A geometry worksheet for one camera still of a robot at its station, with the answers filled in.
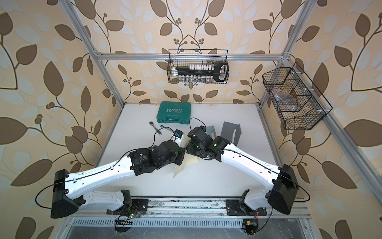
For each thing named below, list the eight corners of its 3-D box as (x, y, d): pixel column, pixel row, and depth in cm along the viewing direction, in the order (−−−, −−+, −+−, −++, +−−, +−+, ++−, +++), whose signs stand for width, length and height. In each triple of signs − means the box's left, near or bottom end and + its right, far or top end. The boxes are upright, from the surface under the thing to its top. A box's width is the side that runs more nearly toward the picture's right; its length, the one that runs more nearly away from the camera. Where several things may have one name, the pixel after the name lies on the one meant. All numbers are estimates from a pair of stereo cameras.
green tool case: (156, 124, 109) (154, 121, 106) (160, 104, 122) (159, 101, 119) (190, 124, 109) (190, 121, 106) (191, 104, 122) (191, 101, 119)
